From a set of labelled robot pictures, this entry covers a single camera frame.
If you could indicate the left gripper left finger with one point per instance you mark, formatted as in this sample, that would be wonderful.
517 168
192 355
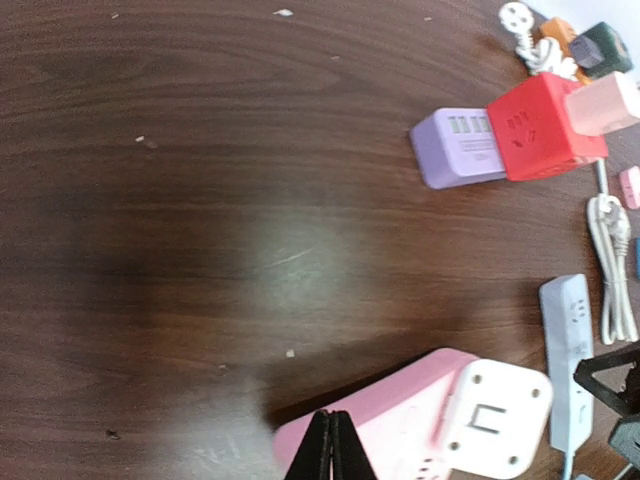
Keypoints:
313 457

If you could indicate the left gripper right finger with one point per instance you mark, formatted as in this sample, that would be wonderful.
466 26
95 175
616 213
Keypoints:
349 460

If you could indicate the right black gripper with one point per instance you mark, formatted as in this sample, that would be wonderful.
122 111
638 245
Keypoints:
613 379

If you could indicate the light blue power strip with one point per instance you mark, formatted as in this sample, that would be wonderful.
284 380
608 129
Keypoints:
569 340

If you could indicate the white cube plug adapter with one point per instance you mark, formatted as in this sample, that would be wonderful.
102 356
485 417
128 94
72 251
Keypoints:
494 419

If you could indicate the blue plug adapter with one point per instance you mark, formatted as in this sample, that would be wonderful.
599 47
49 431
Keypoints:
637 258

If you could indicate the pink plug adapter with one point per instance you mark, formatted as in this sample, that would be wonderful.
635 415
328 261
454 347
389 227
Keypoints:
630 184

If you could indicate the red cube socket adapter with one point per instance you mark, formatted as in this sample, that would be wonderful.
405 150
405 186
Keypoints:
533 133

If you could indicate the small grey plug adapter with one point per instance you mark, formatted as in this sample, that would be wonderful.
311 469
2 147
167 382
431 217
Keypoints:
586 52

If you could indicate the pink triangular power strip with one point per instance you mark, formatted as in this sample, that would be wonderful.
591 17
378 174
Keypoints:
397 418

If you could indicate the light pink usb charger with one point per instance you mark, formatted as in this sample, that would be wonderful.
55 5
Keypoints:
609 104

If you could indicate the purple power strip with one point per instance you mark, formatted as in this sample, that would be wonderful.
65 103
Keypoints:
456 147

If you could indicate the dark green cube adapter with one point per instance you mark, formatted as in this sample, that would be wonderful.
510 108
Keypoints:
616 54

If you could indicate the white coiled cable purple strip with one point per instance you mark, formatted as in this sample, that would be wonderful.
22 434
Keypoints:
517 19

